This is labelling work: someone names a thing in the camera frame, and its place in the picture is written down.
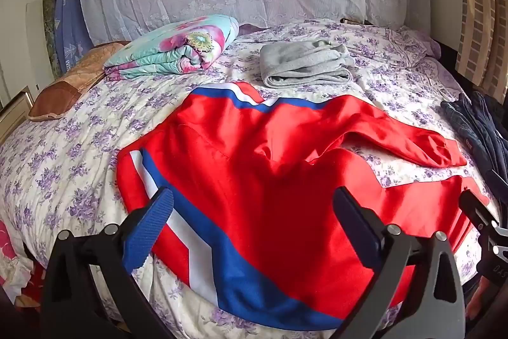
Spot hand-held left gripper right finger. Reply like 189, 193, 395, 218
329, 186, 466, 339

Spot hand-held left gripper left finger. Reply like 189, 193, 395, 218
40, 187, 175, 339

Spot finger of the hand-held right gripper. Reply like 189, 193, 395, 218
485, 169, 508, 189
458, 189, 498, 230

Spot red pants with blue stripe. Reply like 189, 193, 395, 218
116, 82, 491, 329

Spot folded grey pants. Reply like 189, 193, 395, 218
260, 39, 356, 89

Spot person's right hand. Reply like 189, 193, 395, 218
465, 277, 493, 322

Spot dark blue jeans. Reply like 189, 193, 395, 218
440, 91, 508, 200

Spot purple floral bed sheet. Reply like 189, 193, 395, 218
0, 19, 501, 339

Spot pink cloth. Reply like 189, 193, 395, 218
0, 220, 44, 308

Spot brown pillow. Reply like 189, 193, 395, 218
28, 41, 130, 122

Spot folded floral quilt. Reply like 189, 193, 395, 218
103, 15, 240, 82

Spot green picture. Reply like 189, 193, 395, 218
42, 0, 60, 58

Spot blue patterned cloth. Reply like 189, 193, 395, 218
51, 0, 94, 74

